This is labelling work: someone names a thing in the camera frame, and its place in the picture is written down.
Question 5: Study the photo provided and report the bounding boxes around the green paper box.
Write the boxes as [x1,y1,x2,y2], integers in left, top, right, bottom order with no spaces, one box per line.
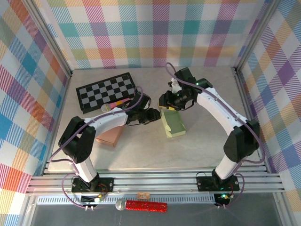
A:
[157,103,187,139]

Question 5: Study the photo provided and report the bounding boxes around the pink paper box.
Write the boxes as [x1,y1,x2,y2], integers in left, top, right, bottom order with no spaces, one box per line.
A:
[95,126,125,148]

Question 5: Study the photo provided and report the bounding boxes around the small black electronics box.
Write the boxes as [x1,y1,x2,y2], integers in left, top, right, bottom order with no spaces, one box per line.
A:
[81,194,104,203]
[214,193,230,205]

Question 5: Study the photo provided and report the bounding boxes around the pink toy microphone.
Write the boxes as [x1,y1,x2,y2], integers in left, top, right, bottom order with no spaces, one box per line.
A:
[100,98,131,113]

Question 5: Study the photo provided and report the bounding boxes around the black grey checkerboard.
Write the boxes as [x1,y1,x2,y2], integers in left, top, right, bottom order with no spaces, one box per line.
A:
[75,72,139,114]

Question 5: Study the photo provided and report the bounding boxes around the red glitter microphone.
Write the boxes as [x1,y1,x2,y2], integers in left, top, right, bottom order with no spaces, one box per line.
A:
[115,199,169,213]

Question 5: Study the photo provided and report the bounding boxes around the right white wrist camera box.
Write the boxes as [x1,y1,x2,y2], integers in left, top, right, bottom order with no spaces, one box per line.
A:
[168,78,182,94]

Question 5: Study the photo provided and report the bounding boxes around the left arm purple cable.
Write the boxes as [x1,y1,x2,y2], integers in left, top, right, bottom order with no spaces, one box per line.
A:
[48,86,144,209]

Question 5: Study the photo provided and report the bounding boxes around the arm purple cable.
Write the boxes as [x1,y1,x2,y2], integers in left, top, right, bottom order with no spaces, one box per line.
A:
[48,86,144,209]
[166,62,264,209]

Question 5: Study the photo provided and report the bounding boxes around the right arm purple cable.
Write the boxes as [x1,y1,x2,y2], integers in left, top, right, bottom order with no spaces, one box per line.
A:
[166,62,264,209]

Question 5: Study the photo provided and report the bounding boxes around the aluminium side rail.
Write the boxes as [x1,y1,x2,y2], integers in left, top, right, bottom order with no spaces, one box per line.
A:
[41,74,72,176]
[234,68,271,174]

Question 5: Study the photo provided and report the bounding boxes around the aluminium mounting rail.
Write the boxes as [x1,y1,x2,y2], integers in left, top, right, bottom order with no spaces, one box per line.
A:
[25,167,286,196]

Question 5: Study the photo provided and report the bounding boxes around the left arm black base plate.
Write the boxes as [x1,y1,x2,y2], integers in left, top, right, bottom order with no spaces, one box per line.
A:
[71,177,115,194]

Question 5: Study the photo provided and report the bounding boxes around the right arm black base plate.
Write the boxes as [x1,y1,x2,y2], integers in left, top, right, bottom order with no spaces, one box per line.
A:
[196,175,240,192]

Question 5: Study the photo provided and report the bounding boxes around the aluminium corner post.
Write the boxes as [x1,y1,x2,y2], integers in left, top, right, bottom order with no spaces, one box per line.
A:
[23,0,74,78]
[233,0,282,75]

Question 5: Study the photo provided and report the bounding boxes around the slotted grey cable duct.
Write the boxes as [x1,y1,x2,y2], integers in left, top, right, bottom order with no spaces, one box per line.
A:
[36,196,218,205]

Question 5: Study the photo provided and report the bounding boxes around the aluminium frame bar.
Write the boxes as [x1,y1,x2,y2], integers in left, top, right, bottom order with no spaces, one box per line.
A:
[22,194,38,226]
[274,192,291,226]

